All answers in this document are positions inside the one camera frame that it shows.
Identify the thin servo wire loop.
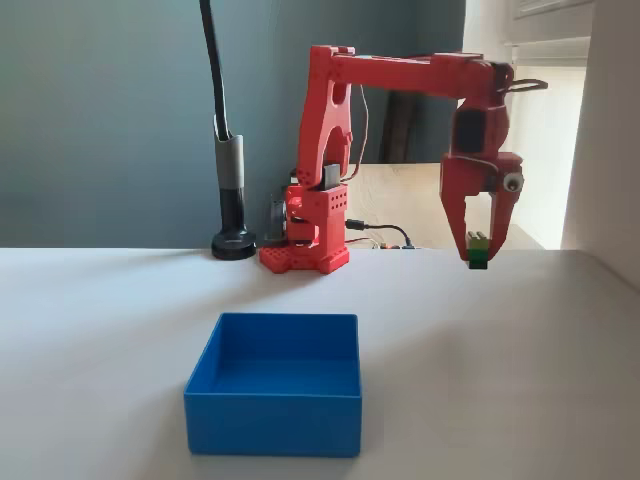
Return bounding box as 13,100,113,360
348,82,372,180

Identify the green lego brick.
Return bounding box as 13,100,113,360
467,230,491,272

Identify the black gooseneck stand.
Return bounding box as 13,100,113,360
198,0,259,261

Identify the dark wooden furniture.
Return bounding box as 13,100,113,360
378,91,454,164

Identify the blue square box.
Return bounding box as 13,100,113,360
182,312,363,459

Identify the black usb cable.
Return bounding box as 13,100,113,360
344,218,414,249

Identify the wrist wire loop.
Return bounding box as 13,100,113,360
501,77,549,95

